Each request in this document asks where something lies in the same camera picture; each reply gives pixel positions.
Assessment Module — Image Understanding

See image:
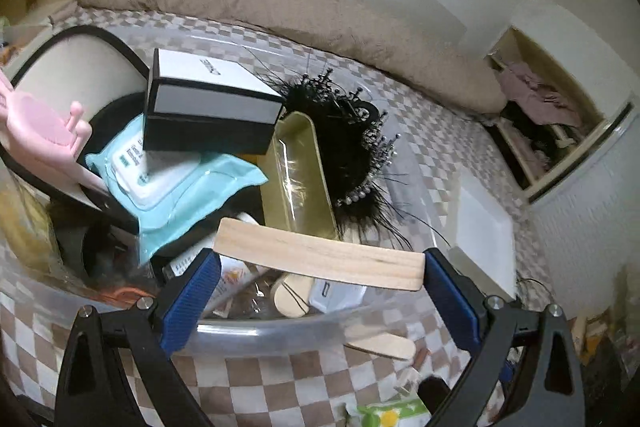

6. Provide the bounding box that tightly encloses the pink hair claw clip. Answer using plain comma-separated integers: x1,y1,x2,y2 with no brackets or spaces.
0,69,108,208

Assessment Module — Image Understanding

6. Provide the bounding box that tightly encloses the white charger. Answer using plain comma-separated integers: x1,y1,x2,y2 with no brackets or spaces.
307,279,368,314

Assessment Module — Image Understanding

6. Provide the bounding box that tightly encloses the green patterned packet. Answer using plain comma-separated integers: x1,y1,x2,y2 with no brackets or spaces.
345,399,431,427

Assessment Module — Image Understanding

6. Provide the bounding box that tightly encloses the black feather beaded headpiece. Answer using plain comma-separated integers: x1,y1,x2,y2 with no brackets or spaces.
240,52,451,253

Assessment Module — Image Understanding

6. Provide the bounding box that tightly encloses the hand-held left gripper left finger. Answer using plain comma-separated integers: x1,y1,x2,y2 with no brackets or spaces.
54,248,223,427

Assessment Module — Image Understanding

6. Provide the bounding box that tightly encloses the checkered bed sheet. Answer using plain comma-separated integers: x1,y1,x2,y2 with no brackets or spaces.
0,4,591,427

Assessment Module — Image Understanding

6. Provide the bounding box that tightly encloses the black and white box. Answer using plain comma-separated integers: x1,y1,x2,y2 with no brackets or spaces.
142,48,286,156

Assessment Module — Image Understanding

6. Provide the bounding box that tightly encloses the yellow plastic bag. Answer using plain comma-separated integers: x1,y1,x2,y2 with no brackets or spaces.
0,187,56,273

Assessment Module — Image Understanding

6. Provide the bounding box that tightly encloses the wooden block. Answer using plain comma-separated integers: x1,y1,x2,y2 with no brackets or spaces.
213,217,426,292

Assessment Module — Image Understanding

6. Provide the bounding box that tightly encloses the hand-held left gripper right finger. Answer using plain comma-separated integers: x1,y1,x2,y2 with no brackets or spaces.
422,248,587,427

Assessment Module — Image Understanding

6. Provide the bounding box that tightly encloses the gold rectangular tray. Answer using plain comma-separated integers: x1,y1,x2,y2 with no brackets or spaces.
258,111,338,240

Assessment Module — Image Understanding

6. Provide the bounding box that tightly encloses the cream round case black trim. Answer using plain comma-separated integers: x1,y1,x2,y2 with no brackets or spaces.
0,25,151,208

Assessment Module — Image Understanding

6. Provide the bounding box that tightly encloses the orange brown hairpiece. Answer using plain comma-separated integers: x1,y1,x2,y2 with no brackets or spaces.
97,284,153,305

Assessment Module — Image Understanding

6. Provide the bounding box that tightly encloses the pile of clothes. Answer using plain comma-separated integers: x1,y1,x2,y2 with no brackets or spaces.
492,57,586,172

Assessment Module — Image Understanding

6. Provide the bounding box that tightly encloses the clear plastic storage container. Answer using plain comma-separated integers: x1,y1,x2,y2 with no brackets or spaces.
0,24,518,358

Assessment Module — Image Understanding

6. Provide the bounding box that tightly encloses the wooden craft stick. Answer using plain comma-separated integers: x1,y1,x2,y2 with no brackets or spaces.
272,274,313,319
345,336,416,361

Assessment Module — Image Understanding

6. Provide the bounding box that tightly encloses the teal wet wipes pack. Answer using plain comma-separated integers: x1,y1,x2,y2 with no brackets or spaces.
85,114,269,265

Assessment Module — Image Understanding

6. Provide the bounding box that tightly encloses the white flat box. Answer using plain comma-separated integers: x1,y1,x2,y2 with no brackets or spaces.
447,179,517,303

